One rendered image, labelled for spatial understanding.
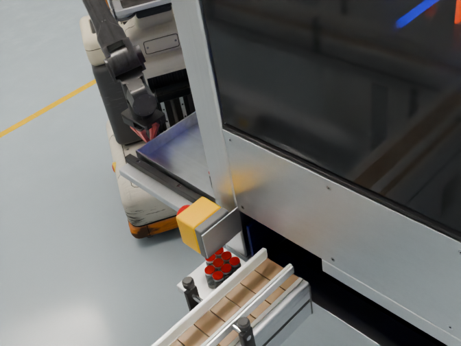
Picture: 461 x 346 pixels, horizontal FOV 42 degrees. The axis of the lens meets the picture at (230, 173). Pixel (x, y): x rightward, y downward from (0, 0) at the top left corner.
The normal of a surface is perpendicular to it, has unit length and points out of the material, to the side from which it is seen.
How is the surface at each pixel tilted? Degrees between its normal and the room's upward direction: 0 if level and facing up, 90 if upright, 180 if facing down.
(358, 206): 90
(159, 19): 98
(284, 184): 90
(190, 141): 0
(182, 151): 0
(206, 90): 90
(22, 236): 0
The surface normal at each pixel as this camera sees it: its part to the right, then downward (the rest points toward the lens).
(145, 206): 0.27, 0.58
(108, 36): 0.11, -0.02
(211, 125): -0.70, 0.53
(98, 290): -0.15, -0.76
